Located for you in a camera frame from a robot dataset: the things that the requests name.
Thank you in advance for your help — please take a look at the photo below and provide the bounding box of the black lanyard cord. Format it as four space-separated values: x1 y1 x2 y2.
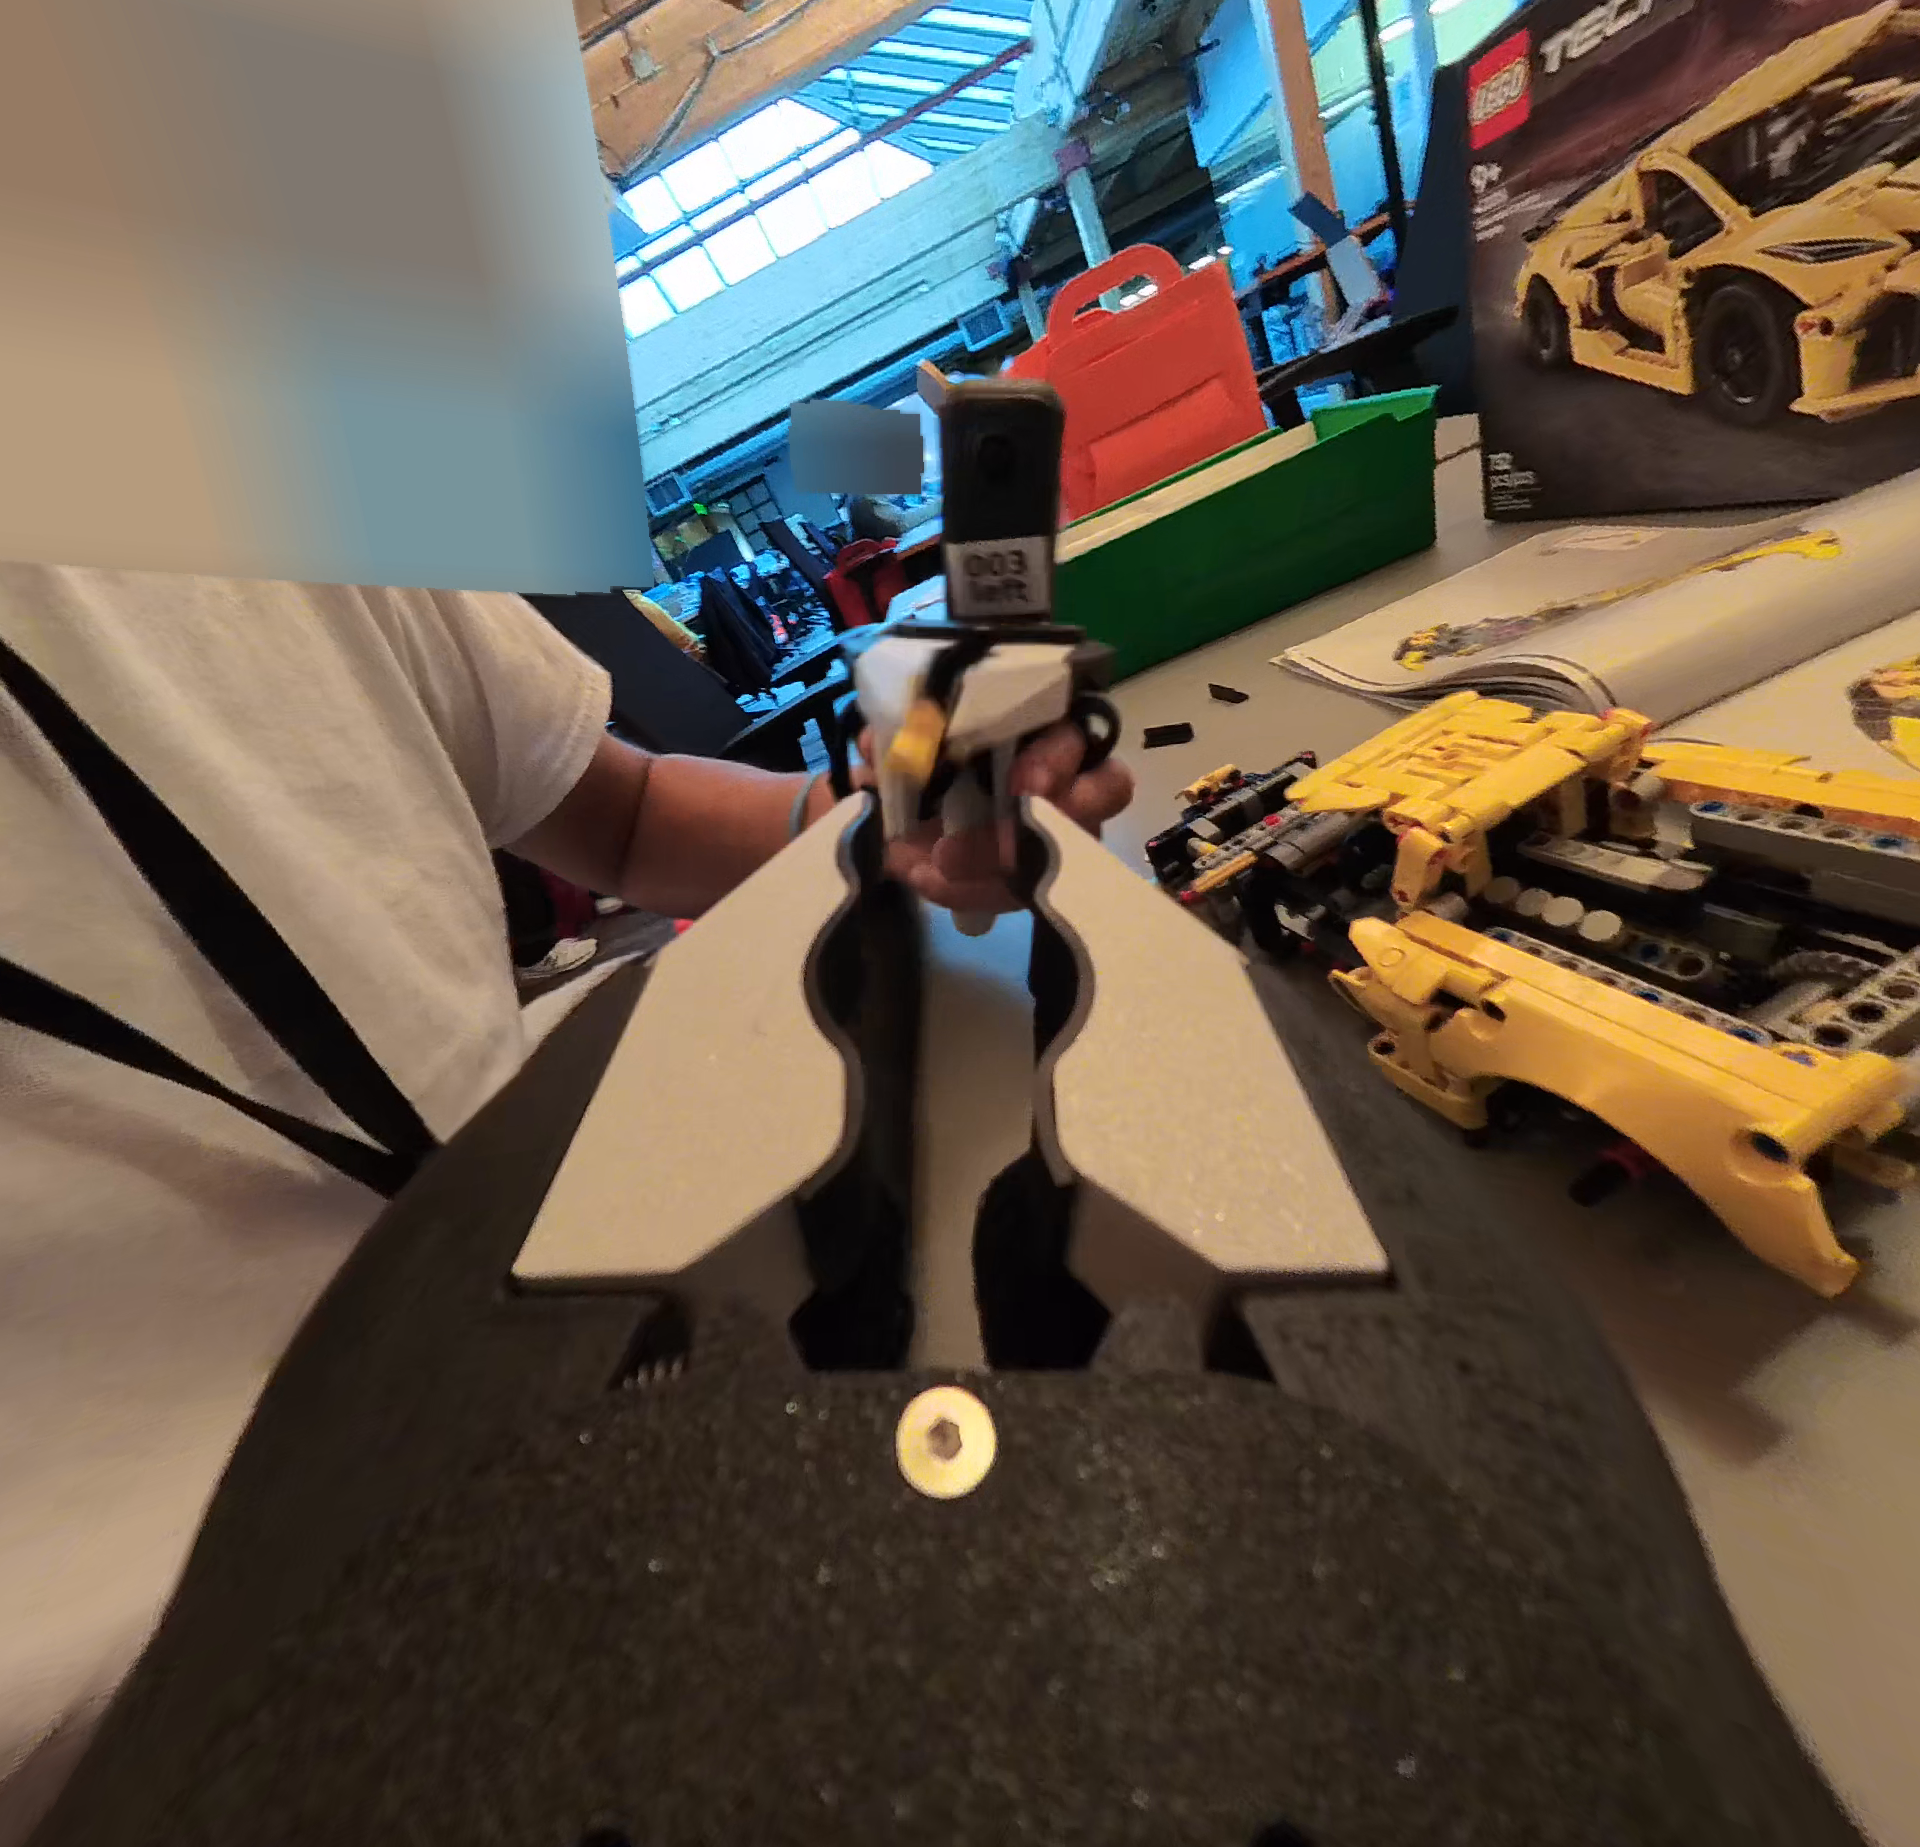
0 641 445 1207

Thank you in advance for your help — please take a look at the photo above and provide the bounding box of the orange plastic bin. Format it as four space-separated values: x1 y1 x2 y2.
1001 242 1273 529

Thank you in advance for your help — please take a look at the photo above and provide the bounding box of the black toy set box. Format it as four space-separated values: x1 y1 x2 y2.
1437 0 1920 529

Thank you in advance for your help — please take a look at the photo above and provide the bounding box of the grey desk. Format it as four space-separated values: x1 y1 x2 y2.
900 413 1920 1847

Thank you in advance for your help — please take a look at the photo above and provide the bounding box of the green plastic bin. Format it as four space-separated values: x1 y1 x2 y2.
1051 387 1437 680

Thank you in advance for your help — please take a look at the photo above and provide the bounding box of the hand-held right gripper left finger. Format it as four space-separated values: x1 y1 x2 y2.
512 788 917 1323

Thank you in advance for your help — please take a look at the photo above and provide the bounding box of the person's left forearm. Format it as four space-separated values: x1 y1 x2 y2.
502 728 840 916

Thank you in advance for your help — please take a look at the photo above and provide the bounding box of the person's white shirt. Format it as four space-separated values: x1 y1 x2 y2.
0 568 614 1803

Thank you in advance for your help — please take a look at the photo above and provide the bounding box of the instruction booklet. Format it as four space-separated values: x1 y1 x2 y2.
1273 460 1920 832

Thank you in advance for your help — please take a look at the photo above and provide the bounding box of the person's left hand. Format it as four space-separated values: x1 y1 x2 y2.
863 728 1136 932

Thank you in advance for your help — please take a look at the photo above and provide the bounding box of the yellow toy brick car model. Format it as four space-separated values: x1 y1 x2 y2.
1144 689 1920 1302

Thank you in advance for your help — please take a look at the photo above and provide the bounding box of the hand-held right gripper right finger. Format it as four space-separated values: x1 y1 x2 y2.
960 788 1389 1323

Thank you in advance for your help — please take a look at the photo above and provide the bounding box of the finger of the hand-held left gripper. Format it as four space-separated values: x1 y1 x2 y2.
848 641 970 847
943 644 1082 770

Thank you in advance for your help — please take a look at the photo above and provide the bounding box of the red office chair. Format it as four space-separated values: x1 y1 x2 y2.
822 536 902 635

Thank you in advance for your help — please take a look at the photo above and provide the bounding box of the black office chair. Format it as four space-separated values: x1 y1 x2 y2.
523 580 814 776

